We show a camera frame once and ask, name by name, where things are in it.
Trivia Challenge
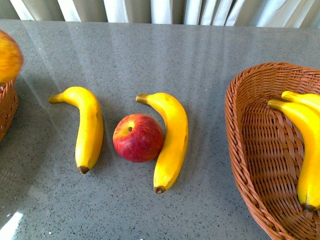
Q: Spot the dark red apple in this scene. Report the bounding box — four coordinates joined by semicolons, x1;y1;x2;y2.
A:
112;113;165;163

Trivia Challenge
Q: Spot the yellow banana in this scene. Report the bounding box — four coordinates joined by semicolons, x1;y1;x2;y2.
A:
48;86;104;175
135;92;189;194

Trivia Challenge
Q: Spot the red yellow apple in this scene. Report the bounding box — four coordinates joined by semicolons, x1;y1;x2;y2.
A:
0;29;24;84

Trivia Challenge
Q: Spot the right wicker basket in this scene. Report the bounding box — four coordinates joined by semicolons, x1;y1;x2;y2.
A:
225;62;320;240

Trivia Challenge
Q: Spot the wicker basket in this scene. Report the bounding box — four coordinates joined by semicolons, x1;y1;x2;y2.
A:
0;79;19;141
225;62;320;240

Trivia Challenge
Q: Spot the left wicker basket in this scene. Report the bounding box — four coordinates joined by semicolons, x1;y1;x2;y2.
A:
0;79;19;141

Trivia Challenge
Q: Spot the rear banana in basket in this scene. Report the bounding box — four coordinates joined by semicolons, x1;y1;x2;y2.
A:
281;91;320;112

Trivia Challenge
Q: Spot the banana in basket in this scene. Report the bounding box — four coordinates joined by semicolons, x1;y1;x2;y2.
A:
267;99;320;212
281;91;320;112

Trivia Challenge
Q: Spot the front banana in basket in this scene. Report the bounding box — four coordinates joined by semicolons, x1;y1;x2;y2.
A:
267;99;320;212

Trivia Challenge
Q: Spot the white pleated curtain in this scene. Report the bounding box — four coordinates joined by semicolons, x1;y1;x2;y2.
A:
0;0;320;29

